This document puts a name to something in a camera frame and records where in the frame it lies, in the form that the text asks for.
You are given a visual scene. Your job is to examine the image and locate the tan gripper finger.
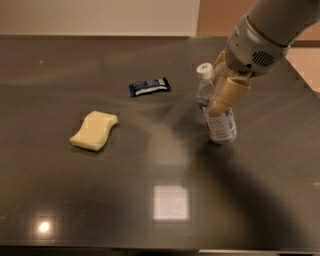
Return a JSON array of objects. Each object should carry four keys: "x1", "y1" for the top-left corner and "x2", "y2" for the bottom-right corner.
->
[
  {"x1": 207, "y1": 77, "x2": 251, "y2": 115},
  {"x1": 213, "y1": 50, "x2": 226, "y2": 72}
]

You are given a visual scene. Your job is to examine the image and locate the clear plastic water bottle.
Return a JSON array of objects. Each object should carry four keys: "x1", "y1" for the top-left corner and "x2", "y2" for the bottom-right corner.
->
[{"x1": 196, "y1": 63, "x2": 237, "y2": 144}]

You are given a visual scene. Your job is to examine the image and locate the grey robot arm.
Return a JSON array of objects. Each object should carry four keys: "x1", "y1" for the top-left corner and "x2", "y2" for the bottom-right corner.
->
[{"x1": 208, "y1": 0, "x2": 320, "y2": 115}]

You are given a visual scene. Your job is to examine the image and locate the dark blue snack bar wrapper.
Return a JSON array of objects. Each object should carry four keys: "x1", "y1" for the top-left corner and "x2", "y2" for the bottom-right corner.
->
[{"x1": 129, "y1": 77, "x2": 171, "y2": 97}]

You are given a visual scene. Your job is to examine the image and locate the yellow sponge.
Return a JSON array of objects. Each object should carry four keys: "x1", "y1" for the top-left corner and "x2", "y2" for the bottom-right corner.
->
[{"x1": 69, "y1": 111, "x2": 118, "y2": 151}]

